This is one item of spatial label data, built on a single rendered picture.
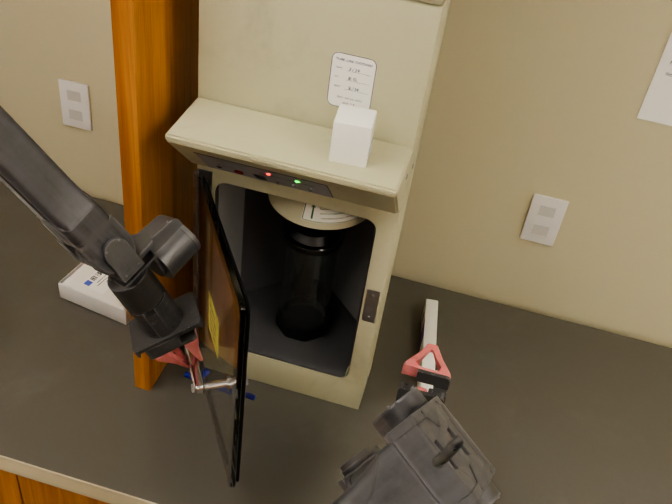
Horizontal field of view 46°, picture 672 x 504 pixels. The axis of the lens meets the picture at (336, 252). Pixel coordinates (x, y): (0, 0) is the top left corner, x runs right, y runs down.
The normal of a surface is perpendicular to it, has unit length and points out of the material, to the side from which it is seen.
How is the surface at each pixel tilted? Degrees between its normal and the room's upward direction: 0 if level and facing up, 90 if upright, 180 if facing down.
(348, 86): 90
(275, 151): 0
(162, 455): 0
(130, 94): 90
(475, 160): 90
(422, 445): 36
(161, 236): 68
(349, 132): 90
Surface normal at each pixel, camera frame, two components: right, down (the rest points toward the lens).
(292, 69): -0.25, 0.59
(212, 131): 0.11, -0.77
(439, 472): -0.04, -0.26
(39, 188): 0.66, 0.22
